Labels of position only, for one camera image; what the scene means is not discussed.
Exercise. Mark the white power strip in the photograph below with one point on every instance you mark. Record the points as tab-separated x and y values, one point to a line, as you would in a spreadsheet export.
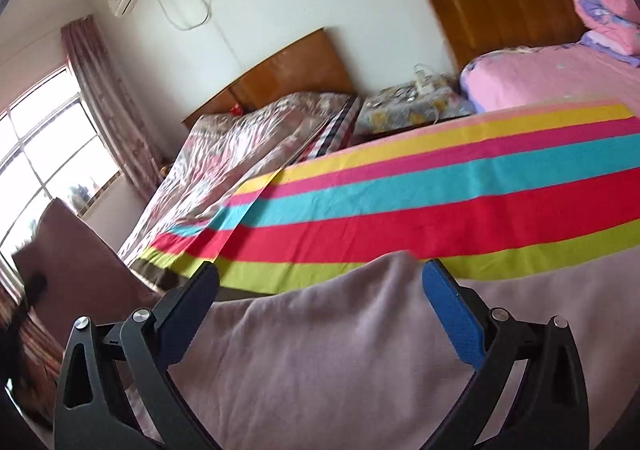
424	84

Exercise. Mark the plaid bed sheet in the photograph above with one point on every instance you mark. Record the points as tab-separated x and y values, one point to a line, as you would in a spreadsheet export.
335	130

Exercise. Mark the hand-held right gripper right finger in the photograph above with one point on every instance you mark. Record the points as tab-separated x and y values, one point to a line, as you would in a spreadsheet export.
452	315

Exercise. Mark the low wooden headboard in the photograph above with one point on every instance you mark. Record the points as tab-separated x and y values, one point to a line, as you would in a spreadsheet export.
290	75

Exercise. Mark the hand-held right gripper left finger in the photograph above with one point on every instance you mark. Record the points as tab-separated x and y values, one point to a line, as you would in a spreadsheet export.
192	301

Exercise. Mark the rolled pink floral quilt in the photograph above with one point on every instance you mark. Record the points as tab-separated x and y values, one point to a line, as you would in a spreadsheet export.
605	0

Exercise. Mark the floral pink grey quilt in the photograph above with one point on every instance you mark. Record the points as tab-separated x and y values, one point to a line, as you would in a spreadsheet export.
225	155

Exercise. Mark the tall wooden headboard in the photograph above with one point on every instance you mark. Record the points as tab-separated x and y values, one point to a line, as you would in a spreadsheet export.
500	5

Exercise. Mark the lilac pants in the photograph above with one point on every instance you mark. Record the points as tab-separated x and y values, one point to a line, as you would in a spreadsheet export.
325	360

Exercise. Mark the small red object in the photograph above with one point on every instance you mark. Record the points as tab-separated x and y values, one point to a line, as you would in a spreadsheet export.
236	108

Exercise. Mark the nightstand with floral cloth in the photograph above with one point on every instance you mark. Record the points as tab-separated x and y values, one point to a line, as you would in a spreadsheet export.
400	116

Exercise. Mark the pink patterned curtain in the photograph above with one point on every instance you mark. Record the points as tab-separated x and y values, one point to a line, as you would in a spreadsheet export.
115	110

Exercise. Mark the rainbow striped blanket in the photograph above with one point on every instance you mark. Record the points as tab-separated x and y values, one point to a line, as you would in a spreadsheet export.
400	210

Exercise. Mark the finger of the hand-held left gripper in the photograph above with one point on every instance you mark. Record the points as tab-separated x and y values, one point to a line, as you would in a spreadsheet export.
36	287

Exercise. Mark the window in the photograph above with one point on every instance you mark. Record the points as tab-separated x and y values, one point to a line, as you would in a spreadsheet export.
50	150

